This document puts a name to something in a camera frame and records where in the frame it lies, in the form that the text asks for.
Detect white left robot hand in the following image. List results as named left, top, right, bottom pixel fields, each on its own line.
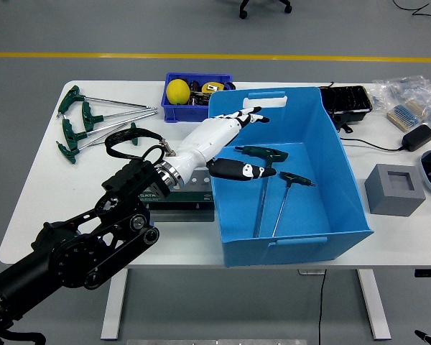
left=170, top=105, right=277, bottom=182

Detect metal green hex key stand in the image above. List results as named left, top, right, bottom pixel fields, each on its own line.
left=136, top=170, right=216, bottom=224

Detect large green T-handle hex key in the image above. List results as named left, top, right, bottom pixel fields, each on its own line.
left=234, top=144, right=290, bottom=239

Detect small green T-handle hex key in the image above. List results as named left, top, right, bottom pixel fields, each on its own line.
left=272, top=171, right=318, bottom=239

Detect small dark blue bin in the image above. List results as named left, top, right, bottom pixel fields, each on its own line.
left=161, top=72, right=234, bottom=123

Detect dark hardware pile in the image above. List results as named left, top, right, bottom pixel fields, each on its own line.
left=189, top=80, right=209, bottom=106

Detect yellow tape measure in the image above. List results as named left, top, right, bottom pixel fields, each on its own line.
left=202, top=81, right=226, bottom=95

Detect yellow lemon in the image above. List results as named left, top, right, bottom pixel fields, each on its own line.
left=166, top=78, right=192, bottom=106

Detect white table leg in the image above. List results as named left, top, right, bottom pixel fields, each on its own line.
left=357, top=268, right=391, bottom=341
left=100, top=267, right=129, bottom=341

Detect large light blue bin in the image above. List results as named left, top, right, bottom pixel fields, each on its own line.
left=207, top=86, right=376, bottom=269

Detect black office chair base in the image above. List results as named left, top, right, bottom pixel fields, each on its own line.
left=238, top=0, right=293, bottom=20

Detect black plastic tray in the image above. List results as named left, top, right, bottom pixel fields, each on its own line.
left=319, top=85, right=374, bottom=134

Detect grey block with square recess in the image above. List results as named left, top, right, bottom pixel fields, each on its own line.
left=364, top=163, right=427, bottom=217

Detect black power adapter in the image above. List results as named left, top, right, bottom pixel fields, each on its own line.
left=401, top=124, right=431, bottom=152

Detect tan resistor strip bag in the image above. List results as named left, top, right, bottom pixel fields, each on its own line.
left=386, top=99, right=428, bottom=131

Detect short green T-handle hex key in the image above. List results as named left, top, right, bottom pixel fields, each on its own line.
left=88, top=121, right=139, bottom=147

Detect black cable under table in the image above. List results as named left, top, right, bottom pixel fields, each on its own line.
left=317, top=269, right=328, bottom=345

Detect black adapter cord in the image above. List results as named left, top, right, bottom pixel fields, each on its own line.
left=340, top=135, right=406, bottom=152

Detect black cable on floor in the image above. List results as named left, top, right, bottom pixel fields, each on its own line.
left=393, top=0, right=431, bottom=26

